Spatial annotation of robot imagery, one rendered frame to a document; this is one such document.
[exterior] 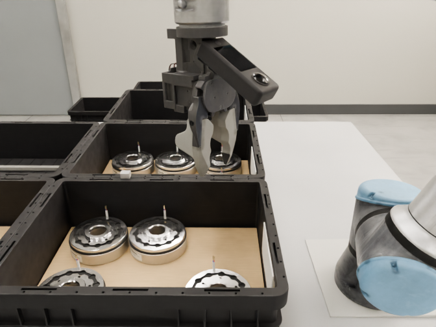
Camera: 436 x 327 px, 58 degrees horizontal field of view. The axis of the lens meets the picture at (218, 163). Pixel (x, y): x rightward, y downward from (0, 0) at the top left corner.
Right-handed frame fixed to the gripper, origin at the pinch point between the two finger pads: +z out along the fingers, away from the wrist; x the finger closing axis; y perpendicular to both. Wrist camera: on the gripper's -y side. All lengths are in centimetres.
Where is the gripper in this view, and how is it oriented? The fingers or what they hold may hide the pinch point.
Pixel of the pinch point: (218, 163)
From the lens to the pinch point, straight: 60.2
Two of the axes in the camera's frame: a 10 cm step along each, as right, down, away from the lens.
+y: -7.9, -2.2, 5.8
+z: 0.3, 9.2, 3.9
